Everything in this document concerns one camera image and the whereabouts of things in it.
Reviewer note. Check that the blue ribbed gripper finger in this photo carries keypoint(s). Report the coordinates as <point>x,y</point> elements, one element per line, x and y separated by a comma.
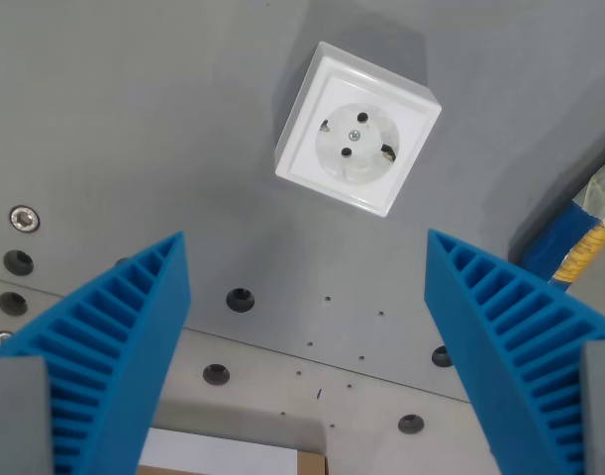
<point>114,341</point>
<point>510,336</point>

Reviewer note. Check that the blue plastic bag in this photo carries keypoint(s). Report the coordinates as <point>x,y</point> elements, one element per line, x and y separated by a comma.
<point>554,242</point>

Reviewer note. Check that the small silver screw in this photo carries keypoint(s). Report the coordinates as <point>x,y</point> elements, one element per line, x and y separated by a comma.
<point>4,338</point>

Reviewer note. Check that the silver hex socket bolt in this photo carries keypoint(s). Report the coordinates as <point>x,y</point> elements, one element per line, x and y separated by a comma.
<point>25,219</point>

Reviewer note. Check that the brown cardboard box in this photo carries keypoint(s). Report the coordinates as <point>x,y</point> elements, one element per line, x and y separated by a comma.
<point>312,462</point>

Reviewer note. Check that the white wall power socket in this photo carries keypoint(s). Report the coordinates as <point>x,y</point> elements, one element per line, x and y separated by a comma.
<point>356,133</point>

